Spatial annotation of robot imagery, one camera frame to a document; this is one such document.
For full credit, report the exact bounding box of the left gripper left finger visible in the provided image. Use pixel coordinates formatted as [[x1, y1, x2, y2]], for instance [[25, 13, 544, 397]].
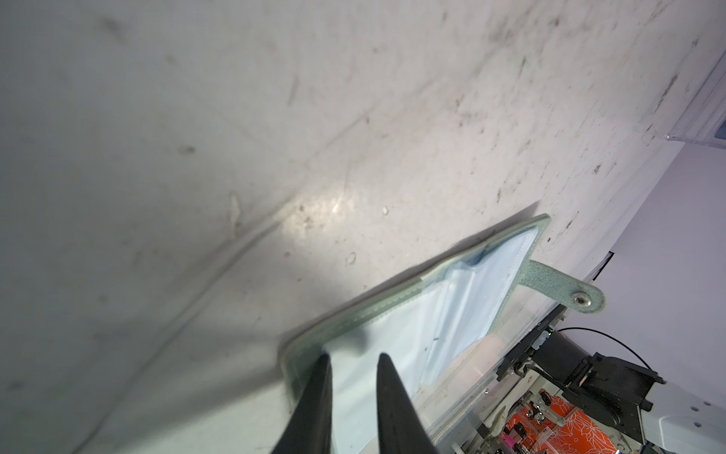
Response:
[[272, 354, 333, 454]]

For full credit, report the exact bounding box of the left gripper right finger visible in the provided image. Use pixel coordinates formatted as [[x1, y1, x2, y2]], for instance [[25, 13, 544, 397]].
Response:
[[376, 354, 437, 454]]

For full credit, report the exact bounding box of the clear acrylic card box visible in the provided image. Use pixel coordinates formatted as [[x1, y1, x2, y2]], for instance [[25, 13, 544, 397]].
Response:
[[665, 54, 725, 149]]

